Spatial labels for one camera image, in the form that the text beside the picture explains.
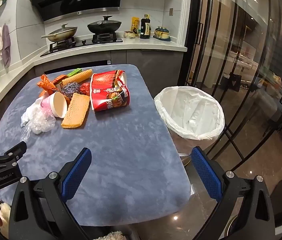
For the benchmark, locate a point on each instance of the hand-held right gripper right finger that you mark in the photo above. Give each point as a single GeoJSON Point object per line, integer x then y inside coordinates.
{"type": "Point", "coordinates": [206, 172]}

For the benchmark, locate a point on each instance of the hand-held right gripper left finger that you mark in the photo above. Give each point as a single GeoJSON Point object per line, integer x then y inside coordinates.
{"type": "Point", "coordinates": [77, 172]}

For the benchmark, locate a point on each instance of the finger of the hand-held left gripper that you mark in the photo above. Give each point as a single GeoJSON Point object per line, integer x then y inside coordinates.
{"type": "Point", "coordinates": [16, 151]}

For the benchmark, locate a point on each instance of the clear plastic bag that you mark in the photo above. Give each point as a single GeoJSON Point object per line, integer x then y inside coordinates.
{"type": "Point", "coordinates": [40, 120]}

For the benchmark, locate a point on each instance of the orange foam net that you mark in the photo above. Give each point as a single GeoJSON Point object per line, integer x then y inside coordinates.
{"type": "Point", "coordinates": [78, 77]}
{"type": "Point", "coordinates": [76, 112]}

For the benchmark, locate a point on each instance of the pink flower paper cup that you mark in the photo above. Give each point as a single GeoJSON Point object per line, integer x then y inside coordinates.
{"type": "Point", "coordinates": [56, 105]}

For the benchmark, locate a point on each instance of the white plastic bag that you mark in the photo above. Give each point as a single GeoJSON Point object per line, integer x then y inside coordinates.
{"type": "Point", "coordinates": [191, 112]}

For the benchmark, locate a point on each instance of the red instant noodle cup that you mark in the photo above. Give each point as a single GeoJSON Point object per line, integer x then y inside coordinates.
{"type": "Point", "coordinates": [108, 96]}

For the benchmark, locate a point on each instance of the orange plastic bag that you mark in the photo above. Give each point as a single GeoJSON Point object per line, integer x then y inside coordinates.
{"type": "Point", "coordinates": [47, 83]}

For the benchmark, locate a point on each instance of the steel wool scrubber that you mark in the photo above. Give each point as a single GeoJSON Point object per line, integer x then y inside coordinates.
{"type": "Point", "coordinates": [69, 91]}

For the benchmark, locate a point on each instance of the crumpled red plastic bag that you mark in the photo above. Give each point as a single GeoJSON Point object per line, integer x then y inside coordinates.
{"type": "Point", "coordinates": [85, 88]}

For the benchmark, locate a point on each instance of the rolled orange foam net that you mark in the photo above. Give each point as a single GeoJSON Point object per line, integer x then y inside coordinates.
{"type": "Point", "coordinates": [78, 77]}

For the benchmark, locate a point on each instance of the purple towel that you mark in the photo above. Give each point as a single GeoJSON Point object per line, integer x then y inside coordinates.
{"type": "Point", "coordinates": [6, 47]}

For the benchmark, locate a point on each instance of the glass sliding door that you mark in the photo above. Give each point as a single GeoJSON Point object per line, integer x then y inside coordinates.
{"type": "Point", "coordinates": [230, 55]}

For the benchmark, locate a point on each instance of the grey kitchen cabinet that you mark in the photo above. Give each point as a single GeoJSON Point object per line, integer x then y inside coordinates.
{"type": "Point", "coordinates": [151, 60]}

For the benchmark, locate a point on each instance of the grey wok with glass lid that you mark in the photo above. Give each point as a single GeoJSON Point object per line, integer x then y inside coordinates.
{"type": "Point", "coordinates": [63, 33]}

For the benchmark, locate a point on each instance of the black gas stove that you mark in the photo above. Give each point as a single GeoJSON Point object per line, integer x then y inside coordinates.
{"type": "Point", "coordinates": [86, 42]}

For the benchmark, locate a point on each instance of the seasoning jar set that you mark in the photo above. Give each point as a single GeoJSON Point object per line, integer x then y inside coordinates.
{"type": "Point", "coordinates": [162, 33]}

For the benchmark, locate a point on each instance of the ceramic bowl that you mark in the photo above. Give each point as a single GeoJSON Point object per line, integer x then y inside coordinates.
{"type": "Point", "coordinates": [129, 34]}

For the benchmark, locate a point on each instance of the black wok with lid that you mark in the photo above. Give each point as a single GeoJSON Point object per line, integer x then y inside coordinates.
{"type": "Point", "coordinates": [104, 26]}

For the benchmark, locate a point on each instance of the dark sauce bottle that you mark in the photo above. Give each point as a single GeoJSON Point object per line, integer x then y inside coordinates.
{"type": "Point", "coordinates": [145, 28]}

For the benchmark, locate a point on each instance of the yellow packet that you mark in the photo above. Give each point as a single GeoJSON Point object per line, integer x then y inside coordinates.
{"type": "Point", "coordinates": [135, 26]}

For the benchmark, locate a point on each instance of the wall socket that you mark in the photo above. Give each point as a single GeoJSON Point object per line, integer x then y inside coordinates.
{"type": "Point", "coordinates": [171, 11]}

